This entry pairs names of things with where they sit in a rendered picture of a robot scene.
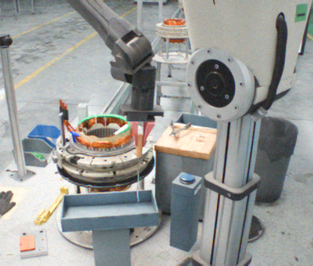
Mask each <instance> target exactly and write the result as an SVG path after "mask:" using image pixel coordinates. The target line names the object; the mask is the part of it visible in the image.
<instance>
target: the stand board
mask: <svg viewBox="0 0 313 266"><path fill-rule="evenodd" d="M171 132H172V128H171V127H170V126H169V127H167V130H166V131H165V132H164V133H163V134H162V135H161V136H160V139H159V140H158V141H157V142H156V143H155V144H154V151H157V152H164V153H168V154H175V155H179V156H187V157H194V158H198V159H205V160H209V159H210V157H211V155H212V153H213V149H214V148H215V142H216V134H211V133H208V132H200V131H194V130H183V131H181V132H180V137H179V138H177V137H173V136H171V135H170V134H171ZM169 135H170V136H169ZM196 135H200V136H205V141H196Z"/></svg>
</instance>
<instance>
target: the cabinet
mask: <svg viewBox="0 0 313 266"><path fill-rule="evenodd" d="M214 156H215V148H214V149H213V153H212V155H211V157H210V159H209V160H205V159H198V158H194V157H187V156H179V155H175V154H168V153H164V152H157V151H155V195H154V197H155V200H156V205H157V207H158V209H161V210H162V215H170V216H171V203H172V183H173V181H174V180H175V179H176V178H177V177H178V176H179V175H180V173H181V172H184V173H187V174H189V175H195V176H198V177H202V190H201V199H200V208H199V222H203V213H204V198H205V190H206V187H205V186H204V177H205V175H206V174H208V173H210V172H212V171H213V164H214Z"/></svg>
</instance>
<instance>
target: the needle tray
mask: <svg viewBox="0 0 313 266"><path fill-rule="evenodd" d="M137 192H138V193H137ZM138 200H139V201H138ZM60 222H61V226H62V232H76V231H91V234H92V242H93V257H94V261H95V265H96V266H131V251H130V228H140V227H154V226H158V225H159V210H158V207H157V203H156V200H155V197H154V193H153V189H147V190H138V191H137V190H131V191H122V192H104V193H87V194H84V193H80V194H71V195H63V196H62V209H61V214H60Z"/></svg>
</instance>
